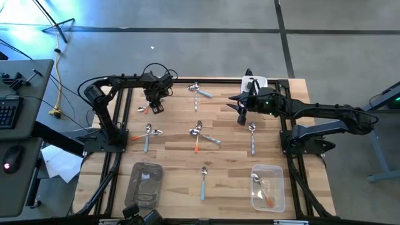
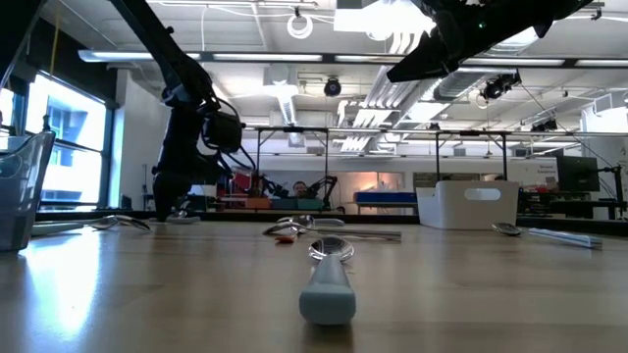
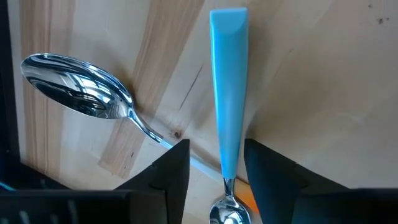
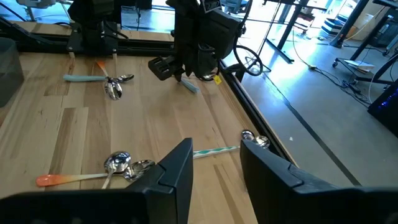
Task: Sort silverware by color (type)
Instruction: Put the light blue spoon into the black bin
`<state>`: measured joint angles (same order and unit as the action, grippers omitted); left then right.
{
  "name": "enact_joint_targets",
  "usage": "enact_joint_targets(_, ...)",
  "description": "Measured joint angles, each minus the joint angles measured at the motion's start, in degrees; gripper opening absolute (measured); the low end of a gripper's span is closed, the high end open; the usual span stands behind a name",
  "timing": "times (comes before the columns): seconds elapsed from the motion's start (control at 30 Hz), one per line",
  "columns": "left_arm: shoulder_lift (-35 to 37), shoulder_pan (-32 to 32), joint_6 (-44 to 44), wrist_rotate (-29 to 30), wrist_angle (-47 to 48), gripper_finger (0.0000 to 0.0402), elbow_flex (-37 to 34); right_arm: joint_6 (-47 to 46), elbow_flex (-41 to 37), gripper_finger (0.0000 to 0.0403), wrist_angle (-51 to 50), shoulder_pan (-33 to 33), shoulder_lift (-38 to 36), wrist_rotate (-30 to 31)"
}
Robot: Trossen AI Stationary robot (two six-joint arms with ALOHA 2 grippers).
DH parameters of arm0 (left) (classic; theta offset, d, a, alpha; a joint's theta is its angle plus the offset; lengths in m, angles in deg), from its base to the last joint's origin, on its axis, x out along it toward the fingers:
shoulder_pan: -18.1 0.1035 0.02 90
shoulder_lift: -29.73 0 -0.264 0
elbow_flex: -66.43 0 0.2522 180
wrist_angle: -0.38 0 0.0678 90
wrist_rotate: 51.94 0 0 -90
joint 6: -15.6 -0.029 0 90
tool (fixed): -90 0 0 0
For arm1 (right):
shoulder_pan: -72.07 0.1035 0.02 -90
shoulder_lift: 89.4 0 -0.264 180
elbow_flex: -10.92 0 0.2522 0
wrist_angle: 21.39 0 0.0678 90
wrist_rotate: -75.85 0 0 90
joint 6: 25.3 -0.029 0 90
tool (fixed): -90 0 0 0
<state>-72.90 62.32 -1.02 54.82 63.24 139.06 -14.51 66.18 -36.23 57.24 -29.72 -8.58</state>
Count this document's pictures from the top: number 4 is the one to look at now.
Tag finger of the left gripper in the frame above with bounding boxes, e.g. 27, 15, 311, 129
185, 45, 218, 80
148, 55, 184, 82

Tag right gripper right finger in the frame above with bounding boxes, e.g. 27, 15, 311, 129
240, 139, 398, 224

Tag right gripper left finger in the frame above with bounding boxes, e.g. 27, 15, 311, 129
0, 138, 194, 224

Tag orange handled spoon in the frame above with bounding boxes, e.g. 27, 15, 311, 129
95, 60, 123, 101
198, 72, 218, 82
35, 159, 156, 188

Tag light blue handled spoon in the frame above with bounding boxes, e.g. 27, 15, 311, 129
181, 77, 200, 94
241, 129, 256, 141
63, 73, 135, 83

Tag teal patterned handled spoon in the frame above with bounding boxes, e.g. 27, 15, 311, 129
101, 151, 132, 190
192, 135, 271, 159

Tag black computer with blue light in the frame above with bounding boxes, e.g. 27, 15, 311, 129
368, 88, 398, 138

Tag stacked blue bins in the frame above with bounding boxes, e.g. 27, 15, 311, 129
321, 17, 345, 35

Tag black wheeled cart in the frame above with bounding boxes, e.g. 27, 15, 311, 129
331, 52, 398, 85

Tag grey translucent plastic bin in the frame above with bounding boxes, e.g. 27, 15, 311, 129
0, 37, 25, 108

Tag cardboard box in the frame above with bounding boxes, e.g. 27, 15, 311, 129
343, 6, 386, 41

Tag black looped camera cable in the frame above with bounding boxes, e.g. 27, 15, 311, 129
233, 0, 264, 77

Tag black workbench leg frame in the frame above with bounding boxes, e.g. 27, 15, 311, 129
264, 0, 312, 63
329, 0, 398, 62

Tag floor cable bundle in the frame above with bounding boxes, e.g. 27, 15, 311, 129
291, 27, 371, 105

